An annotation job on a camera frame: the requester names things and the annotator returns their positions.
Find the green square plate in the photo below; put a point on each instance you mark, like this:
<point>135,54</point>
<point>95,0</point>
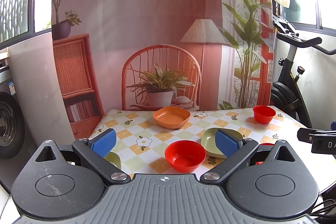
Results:
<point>208,141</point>

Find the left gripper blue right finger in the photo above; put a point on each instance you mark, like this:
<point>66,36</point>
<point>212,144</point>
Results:
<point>238,152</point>

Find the printed room backdrop cloth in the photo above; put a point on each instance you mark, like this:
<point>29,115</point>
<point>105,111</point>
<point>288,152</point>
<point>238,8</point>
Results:
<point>198,55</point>

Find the orange square plate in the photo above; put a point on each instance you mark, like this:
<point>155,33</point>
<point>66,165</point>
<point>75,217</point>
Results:
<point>171,117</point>

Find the black exercise bike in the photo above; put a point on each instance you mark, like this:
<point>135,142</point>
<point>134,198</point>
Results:
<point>285,93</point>

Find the green plate behind left finger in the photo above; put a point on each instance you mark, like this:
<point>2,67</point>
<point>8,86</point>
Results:
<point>114,159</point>

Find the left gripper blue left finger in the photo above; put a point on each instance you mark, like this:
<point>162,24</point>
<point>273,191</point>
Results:
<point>92,153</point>

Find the red bowl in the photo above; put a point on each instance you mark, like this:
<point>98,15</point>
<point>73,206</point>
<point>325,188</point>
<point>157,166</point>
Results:
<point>263,151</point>
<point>263,114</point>
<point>185,155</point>

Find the checkered floral tablecloth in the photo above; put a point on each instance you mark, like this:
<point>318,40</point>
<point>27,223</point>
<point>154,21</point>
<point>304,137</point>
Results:
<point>141,142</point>

